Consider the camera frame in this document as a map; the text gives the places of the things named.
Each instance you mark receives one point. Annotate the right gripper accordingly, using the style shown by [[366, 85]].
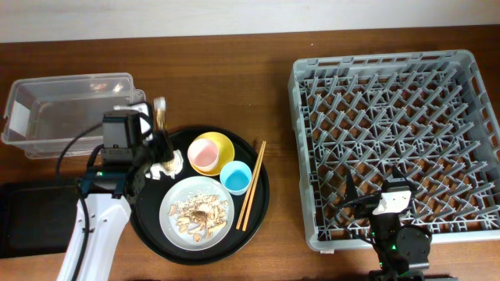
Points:
[[368, 205]]

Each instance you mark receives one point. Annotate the light blue cup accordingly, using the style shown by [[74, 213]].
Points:
[[236, 177]]

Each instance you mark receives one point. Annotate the gold foil wrapper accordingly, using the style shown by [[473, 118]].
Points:
[[160, 113]]

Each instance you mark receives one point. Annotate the food scraps on plate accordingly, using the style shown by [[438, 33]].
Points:
[[200, 216]]

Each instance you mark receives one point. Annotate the grey dishwasher rack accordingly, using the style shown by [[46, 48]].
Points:
[[426, 112]]

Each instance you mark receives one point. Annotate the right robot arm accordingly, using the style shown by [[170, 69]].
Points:
[[402, 250]]

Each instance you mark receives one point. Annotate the black rectangular tray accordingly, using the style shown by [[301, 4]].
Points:
[[37, 217]]

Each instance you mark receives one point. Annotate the clear plastic waste bin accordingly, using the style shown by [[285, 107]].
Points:
[[42, 115]]

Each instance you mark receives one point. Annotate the pink cup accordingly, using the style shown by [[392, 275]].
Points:
[[203, 154]]

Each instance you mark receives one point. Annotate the grey plate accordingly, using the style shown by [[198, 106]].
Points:
[[180, 192]]

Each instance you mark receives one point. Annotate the round black serving tray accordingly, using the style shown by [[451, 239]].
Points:
[[145, 216]]

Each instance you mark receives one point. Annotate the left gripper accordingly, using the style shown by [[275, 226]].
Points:
[[165, 151]]

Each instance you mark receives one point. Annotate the white tissue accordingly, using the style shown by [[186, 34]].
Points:
[[170, 168]]

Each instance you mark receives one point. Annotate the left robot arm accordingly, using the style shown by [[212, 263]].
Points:
[[107, 195]]

